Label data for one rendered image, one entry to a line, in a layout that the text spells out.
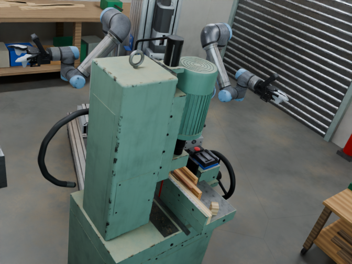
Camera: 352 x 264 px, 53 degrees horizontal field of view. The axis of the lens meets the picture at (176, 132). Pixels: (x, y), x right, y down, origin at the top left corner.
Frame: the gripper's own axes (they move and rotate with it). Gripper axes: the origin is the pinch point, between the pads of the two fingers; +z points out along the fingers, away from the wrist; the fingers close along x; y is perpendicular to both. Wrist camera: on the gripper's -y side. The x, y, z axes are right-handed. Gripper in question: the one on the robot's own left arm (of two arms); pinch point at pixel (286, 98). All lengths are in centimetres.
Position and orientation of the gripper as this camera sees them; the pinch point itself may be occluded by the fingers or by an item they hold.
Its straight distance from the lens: 208.7
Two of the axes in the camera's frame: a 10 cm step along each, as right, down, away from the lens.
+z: 6.6, 5.4, -5.2
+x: -7.2, 2.7, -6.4
